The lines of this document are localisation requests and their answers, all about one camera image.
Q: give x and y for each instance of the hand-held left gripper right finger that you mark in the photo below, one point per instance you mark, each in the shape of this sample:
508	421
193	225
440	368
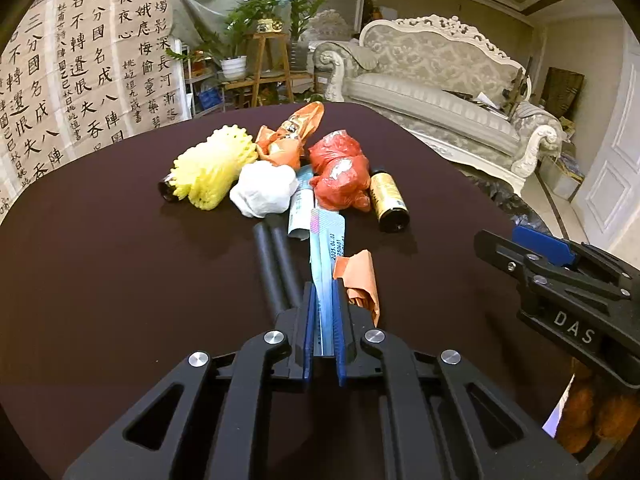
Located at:
341	325

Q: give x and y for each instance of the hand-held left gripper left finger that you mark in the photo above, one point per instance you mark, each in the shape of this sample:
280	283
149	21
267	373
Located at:
307	320

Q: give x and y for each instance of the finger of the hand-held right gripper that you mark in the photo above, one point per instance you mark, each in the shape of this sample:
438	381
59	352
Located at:
500	252
545	246

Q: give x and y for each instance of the blue white wrapper strip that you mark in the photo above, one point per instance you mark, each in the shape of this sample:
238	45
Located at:
325	260

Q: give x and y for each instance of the light blue squeeze tube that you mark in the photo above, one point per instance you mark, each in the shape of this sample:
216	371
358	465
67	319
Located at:
299	210

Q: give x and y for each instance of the yellow foam fruit net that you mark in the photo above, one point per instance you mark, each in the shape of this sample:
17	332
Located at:
215	170

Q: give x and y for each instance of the person's right hand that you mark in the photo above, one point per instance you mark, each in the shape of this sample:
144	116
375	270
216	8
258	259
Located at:
582	420

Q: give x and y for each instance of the orange wrapper scrap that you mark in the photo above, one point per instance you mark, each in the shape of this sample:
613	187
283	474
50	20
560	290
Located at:
360	280

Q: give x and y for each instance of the black foam tube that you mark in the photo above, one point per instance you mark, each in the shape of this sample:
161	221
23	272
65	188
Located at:
287	260
267	270

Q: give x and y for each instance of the cardboard boxes by sofa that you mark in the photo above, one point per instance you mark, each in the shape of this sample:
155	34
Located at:
562	172

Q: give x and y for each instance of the small dark gold-label bottle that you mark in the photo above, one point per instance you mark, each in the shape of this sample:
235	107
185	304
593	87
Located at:
387	200

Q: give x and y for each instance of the white crumpled plastic bag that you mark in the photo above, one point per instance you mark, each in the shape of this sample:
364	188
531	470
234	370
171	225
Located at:
262	190

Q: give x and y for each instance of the red plastic bag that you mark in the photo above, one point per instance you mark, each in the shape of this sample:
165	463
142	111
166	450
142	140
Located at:
337	170

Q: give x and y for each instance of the papers on sofa seat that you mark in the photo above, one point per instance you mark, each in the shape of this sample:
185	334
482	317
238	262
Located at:
475	99

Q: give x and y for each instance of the dark brown framed panel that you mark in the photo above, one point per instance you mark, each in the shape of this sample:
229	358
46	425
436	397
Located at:
562	90

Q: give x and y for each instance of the ornate white grey sofa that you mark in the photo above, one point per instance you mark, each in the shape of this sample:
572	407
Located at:
430	95

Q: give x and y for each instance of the orange plastic bag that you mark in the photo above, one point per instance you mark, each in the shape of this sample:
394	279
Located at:
295	130

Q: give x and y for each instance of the small dark red-label bottle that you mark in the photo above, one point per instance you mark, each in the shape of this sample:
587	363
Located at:
167	189

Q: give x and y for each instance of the blue plastic crate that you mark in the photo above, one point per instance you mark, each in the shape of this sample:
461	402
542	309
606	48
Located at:
210	99

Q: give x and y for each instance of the low wooden bench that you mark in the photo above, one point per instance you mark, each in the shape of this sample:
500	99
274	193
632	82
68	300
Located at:
280	79

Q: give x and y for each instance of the ornate grey armchair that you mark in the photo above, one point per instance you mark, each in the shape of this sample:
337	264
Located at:
330	60

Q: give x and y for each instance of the wooden plant stand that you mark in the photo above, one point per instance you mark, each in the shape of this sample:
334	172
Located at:
260	65

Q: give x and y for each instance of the metal storage rack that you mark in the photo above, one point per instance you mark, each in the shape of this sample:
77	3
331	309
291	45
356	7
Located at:
192	85

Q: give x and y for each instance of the green plant in white pot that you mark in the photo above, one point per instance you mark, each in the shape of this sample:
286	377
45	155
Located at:
234	66

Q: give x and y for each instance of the tall green plant dark pot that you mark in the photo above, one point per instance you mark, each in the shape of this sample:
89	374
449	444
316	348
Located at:
302	15

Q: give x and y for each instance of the dark wooden frame piece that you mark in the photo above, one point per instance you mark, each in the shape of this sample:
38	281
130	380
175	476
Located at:
517	87

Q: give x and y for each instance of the calligraphy wall hanging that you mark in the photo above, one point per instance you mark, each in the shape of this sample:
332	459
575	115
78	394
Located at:
75	60

